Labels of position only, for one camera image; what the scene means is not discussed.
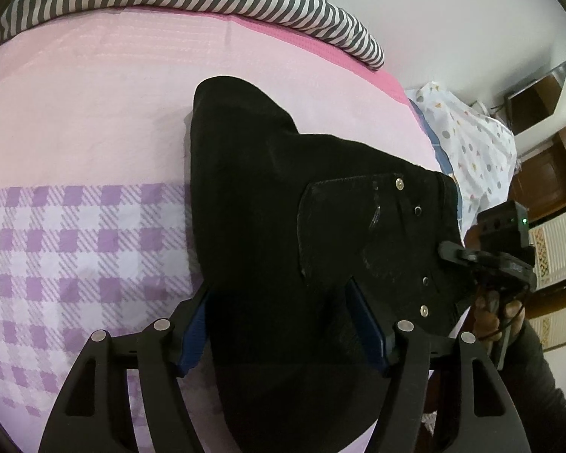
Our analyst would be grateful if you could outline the white dotted cloth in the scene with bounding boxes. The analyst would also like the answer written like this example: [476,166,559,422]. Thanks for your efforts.
[404,81,517,239]

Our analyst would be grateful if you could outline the person's right hand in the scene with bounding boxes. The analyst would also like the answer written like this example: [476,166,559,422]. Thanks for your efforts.
[472,285,526,343]

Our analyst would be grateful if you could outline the white louvered panel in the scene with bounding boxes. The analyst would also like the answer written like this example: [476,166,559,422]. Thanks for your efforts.
[528,205,566,351]

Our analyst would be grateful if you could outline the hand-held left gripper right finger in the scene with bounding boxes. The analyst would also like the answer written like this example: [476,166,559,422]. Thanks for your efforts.
[344,277,531,453]

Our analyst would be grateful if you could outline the pink checked bed sheet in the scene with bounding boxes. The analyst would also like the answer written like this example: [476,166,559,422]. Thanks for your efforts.
[0,5,459,453]

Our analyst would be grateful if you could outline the wooden cabinet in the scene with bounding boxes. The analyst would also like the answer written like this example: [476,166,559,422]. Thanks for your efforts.
[509,118,566,222]

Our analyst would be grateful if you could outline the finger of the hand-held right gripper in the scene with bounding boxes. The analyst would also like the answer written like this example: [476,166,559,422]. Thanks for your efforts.
[438,240,506,271]

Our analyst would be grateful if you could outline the person's right forearm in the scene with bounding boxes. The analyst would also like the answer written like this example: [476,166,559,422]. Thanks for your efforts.
[497,317,566,453]

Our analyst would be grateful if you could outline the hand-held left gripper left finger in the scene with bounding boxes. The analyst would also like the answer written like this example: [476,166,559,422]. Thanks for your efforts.
[38,288,213,453]

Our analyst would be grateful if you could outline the black pants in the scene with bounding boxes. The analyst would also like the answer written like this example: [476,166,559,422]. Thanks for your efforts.
[184,75,475,453]

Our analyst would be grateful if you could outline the black cable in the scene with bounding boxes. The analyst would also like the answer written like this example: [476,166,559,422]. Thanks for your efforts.
[474,269,529,343]

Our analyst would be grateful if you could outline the dark framed screen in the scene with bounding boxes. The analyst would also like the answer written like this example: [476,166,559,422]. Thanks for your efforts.
[504,60,566,136]

